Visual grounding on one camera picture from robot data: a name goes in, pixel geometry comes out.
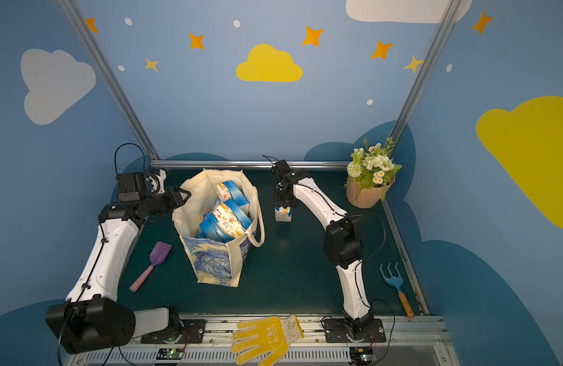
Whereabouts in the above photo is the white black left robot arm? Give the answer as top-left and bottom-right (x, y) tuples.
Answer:
(45, 187), (192, 355)

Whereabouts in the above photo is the flower pot with white flowers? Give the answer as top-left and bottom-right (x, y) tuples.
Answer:
(346, 137), (402, 209)

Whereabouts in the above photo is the left green circuit board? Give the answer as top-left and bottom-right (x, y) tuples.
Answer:
(156, 348), (185, 361)

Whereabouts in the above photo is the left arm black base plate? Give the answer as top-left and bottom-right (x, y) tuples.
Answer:
(141, 319), (206, 345)

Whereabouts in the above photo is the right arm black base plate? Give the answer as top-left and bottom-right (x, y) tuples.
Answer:
(321, 317), (387, 343)

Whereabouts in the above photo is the green circuit board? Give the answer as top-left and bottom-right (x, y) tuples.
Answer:
(349, 348), (378, 366)
(156, 348), (185, 361)

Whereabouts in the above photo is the yellow knit work glove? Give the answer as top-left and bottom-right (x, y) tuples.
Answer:
(231, 315), (304, 366)

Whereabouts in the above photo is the right green circuit board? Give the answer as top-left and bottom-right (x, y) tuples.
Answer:
(349, 348), (378, 366)

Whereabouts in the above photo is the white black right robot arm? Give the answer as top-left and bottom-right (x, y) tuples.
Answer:
(272, 160), (374, 341)

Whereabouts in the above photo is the blue garden rake wooden handle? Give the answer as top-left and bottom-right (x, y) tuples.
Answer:
(380, 262), (415, 319)

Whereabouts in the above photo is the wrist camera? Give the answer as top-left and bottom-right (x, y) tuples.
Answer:
(116, 168), (167, 202)
(272, 160), (293, 181)

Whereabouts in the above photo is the blue white tissue pack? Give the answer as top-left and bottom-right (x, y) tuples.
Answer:
(275, 207), (292, 222)
(216, 180), (249, 207)
(196, 213), (234, 242)
(212, 199), (252, 238)

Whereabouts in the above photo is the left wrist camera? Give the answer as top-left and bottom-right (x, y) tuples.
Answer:
(116, 168), (167, 202)

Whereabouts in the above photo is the aluminium rail front frame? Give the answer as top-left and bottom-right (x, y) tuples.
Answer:
(62, 315), (460, 365)

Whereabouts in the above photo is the purple pink spatula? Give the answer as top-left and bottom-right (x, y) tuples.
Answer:
(129, 242), (172, 292)

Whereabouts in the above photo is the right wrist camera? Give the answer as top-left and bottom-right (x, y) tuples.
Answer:
(272, 160), (293, 181)

